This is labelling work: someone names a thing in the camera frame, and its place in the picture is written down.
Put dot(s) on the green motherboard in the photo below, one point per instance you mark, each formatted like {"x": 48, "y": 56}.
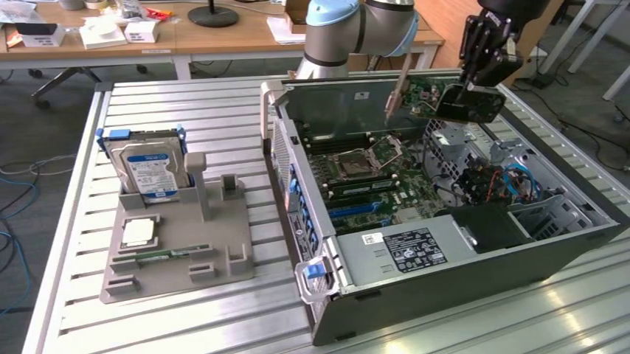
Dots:
{"x": 413, "y": 177}

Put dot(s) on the black power adapter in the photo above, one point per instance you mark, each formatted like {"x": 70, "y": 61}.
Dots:
{"x": 541, "y": 82}

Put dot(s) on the brown cardboard box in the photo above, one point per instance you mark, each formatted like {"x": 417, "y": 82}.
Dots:
{"x": 296, "y": 14}

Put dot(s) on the metal socket cover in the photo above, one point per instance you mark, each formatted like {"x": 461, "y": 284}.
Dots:
{"x": 389, "y": 145}

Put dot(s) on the blue expansion slot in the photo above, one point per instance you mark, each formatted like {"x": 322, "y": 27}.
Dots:
{"x": 355, "y": 210}

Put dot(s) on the clear bag dark parts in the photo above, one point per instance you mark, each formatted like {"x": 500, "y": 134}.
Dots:
{"x": 130, "y": 9}

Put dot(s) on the black round lamp base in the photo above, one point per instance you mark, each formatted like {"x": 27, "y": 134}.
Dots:
{"x": 213, "y": 17}

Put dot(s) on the white box with white roll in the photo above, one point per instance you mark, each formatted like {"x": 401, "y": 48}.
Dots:
{"x": 104, "y": 37}

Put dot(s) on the silver chipset heatsink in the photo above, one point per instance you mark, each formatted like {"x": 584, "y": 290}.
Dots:
{"x": 412, "y": 215}

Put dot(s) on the CPU socket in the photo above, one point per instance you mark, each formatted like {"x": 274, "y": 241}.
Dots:
{"x": 352, "y": 162}

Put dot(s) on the red packet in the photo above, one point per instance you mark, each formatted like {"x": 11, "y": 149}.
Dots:
{"x": 158, "y": 14}

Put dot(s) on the black open PC case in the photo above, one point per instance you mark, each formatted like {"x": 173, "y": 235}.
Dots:
{"x": 444, "y": 295}

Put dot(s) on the small white labelled box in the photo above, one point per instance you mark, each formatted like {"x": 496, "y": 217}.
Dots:
{"x": 142, "y": 33}

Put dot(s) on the grey parts rack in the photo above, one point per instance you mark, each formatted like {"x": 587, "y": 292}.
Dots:
{"x": 182, "y": 239}

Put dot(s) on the beige tape roll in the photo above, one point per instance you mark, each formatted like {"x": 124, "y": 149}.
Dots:
{"x": 96, "y": 3}

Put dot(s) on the white table frame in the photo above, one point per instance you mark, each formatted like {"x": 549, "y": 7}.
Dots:
{"x": 591, "y": 22}

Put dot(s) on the silver CPU chip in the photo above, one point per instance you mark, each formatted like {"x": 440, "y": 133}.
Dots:
{"x": 138, "y": 232}

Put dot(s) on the green graphics card black shroud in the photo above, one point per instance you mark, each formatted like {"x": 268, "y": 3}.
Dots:
{"x": 483, "y": 107}

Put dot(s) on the blue case latch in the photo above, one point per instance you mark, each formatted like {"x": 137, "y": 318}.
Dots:
{"x": 316, "y": 273}

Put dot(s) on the silver perforated disk cage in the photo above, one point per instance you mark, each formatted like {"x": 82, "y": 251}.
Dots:
{"x": 453, "y": 144}

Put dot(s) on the orange book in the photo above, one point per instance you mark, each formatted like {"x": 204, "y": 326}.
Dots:
{"x": 13, "y": 40}

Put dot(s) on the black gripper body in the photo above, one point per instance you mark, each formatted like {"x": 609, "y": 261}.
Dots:
{"x": 523, "y": 9}

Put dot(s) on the silver disk bay bracket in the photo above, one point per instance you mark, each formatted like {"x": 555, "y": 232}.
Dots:
{"x": 556, "y": 217}

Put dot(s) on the white box black lid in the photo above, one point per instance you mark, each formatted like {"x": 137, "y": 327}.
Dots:
{"x": 42, "y": 37}

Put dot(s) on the blue card retainer strip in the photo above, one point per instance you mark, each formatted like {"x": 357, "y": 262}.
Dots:
{"x": 301, "y": 206}

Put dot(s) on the grey power supply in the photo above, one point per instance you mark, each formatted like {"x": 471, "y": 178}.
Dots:
{"x": 365, "y": 265}

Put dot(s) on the hard disk blue caddy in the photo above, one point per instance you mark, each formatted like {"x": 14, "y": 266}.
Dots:
{"x": 148, "y": 173}

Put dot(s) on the RAM stick green label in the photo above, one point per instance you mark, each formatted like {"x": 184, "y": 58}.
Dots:
{"x": 363, "y": 188}

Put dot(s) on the black chair base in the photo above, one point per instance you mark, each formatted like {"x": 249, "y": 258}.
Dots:
{"x": 65, "y": 79}

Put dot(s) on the grey cup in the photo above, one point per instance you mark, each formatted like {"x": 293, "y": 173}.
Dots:
{"x": 73, "y": 4}

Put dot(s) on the white paper stack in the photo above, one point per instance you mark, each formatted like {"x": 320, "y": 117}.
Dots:
{"x": 284, "y": 33}

